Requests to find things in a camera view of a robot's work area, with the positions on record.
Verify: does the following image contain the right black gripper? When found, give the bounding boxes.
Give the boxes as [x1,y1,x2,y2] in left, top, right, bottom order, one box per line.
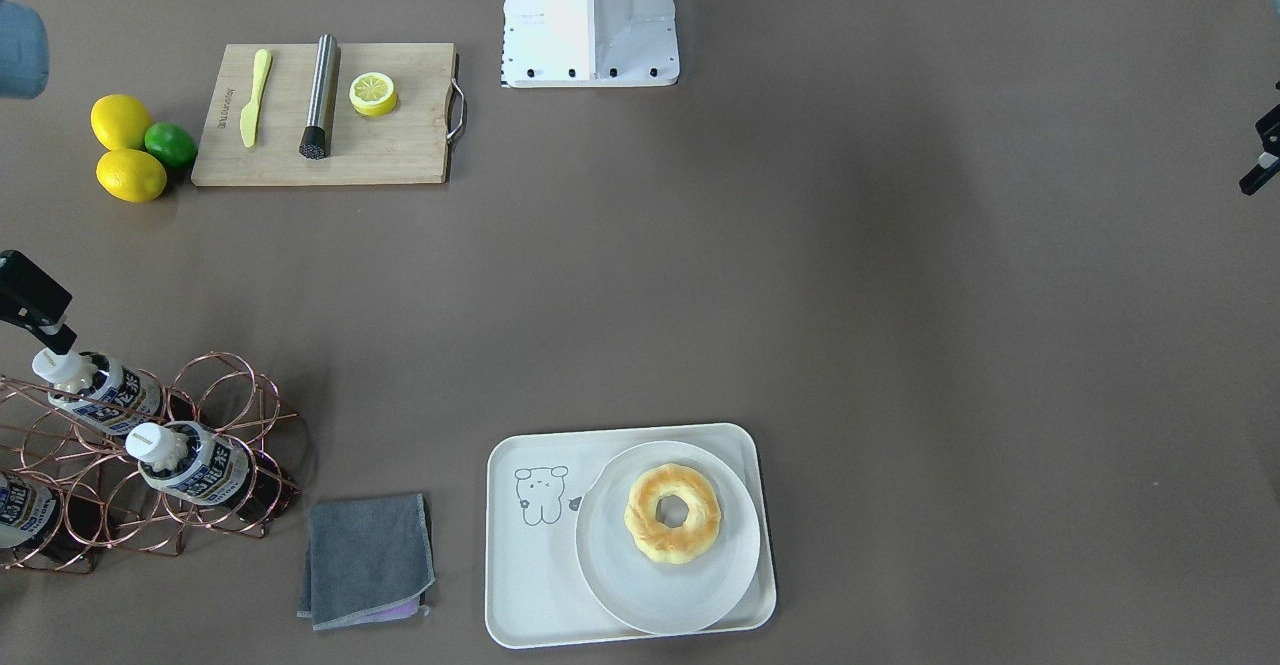
[1,249,77,356]

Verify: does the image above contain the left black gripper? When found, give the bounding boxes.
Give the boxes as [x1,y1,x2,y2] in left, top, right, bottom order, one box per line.
[1239,105,1280,196]

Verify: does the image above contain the tea bottle white cap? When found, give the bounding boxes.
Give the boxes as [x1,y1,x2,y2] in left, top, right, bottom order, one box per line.
[32,349,196,442]

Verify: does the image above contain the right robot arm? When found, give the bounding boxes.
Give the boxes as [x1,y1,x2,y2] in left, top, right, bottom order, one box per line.
[1,0,77,356]

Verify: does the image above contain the middle tea bottle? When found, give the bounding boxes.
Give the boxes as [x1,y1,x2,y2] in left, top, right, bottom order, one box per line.
[125,422,298,524]

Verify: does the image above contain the edge tea bottle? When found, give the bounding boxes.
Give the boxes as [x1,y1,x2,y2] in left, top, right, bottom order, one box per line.
[1,473,102,565]

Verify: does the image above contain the cream serving tray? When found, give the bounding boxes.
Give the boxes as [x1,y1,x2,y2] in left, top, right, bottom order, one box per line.
[484,422,777,650]

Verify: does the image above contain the lower yellow lemon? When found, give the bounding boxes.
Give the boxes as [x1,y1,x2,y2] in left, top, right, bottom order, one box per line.
[95,150,168,203]

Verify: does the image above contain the yellow lemon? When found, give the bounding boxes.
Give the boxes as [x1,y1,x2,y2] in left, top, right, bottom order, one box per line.
[90,95,154,151]
[95,150,168,203]

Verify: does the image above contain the upper yellow lemon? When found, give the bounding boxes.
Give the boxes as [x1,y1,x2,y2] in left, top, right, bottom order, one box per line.
[90,95,154,151]

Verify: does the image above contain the green lime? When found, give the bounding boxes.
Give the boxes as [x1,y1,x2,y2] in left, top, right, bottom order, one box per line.
[143,121,198,170]

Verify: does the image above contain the yellow plastic knife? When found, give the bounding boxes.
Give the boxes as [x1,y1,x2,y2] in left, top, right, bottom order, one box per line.
[239,47,273,150]

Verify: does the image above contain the steel muddler black tip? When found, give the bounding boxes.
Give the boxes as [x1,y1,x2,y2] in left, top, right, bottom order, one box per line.
[298,33,340,160]

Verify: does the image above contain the grey folded cloth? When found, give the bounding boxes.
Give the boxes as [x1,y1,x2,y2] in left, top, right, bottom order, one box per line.
[297,494,436,630]

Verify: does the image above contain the half lemon slice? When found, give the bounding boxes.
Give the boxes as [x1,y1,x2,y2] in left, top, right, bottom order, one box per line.
[348,72,399,116]

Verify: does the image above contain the bamboo cutting board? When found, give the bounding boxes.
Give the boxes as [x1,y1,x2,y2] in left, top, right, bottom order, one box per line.
[191,42,465,187]

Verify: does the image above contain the white round plate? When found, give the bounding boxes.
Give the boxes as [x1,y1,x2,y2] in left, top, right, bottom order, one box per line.
[575,441,762,636]

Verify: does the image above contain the rose gold wire rack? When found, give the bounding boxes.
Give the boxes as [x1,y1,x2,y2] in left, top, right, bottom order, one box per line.
[3,352,302,575]

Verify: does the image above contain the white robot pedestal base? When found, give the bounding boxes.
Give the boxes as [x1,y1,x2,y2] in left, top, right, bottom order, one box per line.
[500,0,681,88]

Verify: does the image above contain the golden ring doughnut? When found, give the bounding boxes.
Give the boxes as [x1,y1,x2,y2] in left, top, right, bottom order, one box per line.
[623,463,722,565]

